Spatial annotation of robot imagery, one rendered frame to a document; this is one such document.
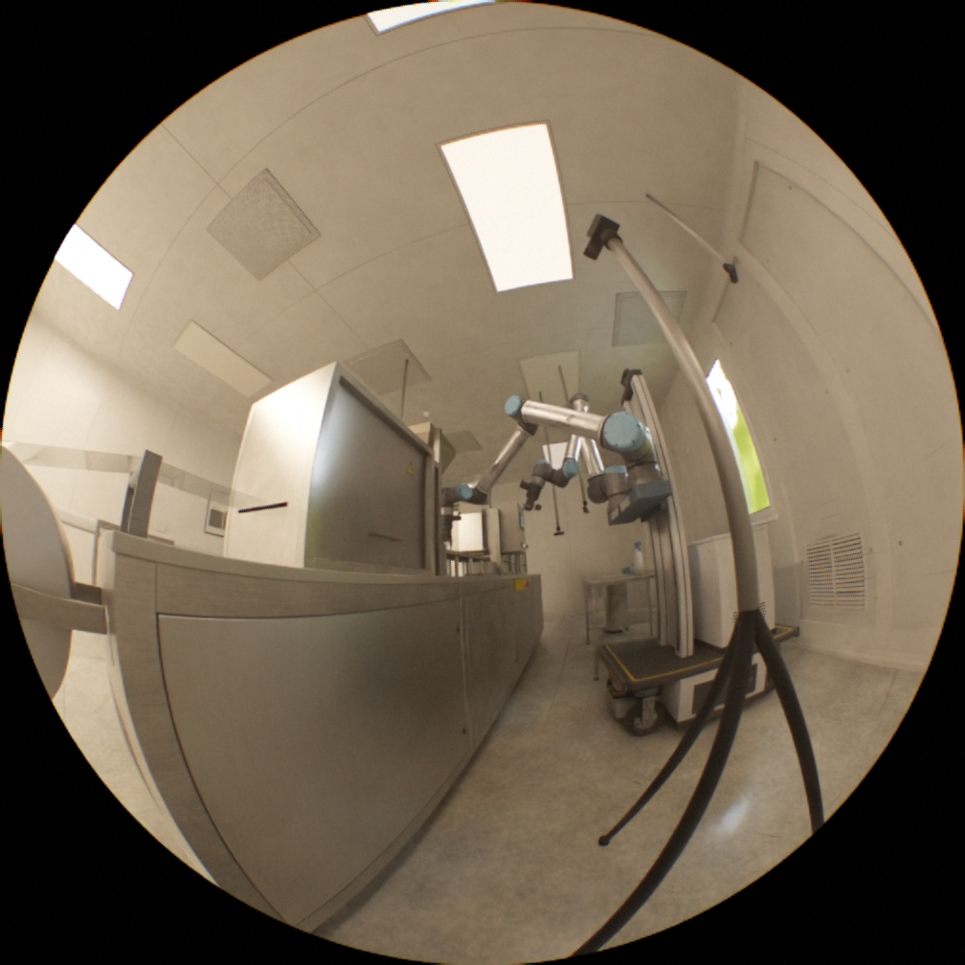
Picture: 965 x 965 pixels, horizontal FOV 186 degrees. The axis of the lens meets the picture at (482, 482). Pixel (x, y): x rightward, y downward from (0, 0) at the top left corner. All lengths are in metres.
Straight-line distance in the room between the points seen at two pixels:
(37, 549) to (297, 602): 0.49
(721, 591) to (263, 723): 1.45
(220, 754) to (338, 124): 2.19
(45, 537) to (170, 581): 0.34
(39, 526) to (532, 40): 2.22
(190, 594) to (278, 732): 0.21
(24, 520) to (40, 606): 0.12
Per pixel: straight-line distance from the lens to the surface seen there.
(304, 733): 0.51
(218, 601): 0.39
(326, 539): 0.76
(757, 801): 1.15
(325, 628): 0.49
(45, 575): 0.64
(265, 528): 0.81
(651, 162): 2.18
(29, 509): 0.65
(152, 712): 0.39
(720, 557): 1.41
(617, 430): 1.16
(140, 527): 0.62
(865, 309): 1.86
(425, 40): 1.98
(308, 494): 0.69
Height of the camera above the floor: 0.79
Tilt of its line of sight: 18 degrees up
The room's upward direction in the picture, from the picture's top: 3 degrees counter-clockwise
